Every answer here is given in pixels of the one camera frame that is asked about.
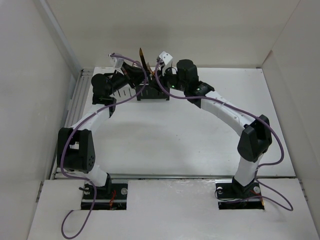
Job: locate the aluminium rail front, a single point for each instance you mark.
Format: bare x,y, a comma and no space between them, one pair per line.
165,176

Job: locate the black utensil holder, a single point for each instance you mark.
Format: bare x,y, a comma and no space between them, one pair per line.
150,93

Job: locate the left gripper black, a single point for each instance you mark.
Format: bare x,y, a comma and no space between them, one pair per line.
136,75

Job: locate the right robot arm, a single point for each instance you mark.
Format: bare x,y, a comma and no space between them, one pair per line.
255,134

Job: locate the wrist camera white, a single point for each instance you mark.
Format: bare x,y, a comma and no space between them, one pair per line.
116,61
164,60

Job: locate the aluminium rail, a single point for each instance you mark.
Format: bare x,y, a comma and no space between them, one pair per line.
165,176
77,96

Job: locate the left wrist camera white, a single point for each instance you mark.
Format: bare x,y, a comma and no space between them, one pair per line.
116,61

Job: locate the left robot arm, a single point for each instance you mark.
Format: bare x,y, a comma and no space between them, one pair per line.
76,155

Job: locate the aluminium rail left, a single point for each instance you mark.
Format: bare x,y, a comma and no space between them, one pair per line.
77,96

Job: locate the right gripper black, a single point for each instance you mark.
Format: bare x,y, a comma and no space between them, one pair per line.
167,71

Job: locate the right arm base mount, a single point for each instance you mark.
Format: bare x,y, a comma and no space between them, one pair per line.
233,197

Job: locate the white utensil holder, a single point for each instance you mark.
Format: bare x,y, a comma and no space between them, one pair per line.
123,93

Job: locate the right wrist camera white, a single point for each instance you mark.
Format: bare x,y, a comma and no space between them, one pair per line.
164,60

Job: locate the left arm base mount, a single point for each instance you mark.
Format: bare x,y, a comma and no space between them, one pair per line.
112,199

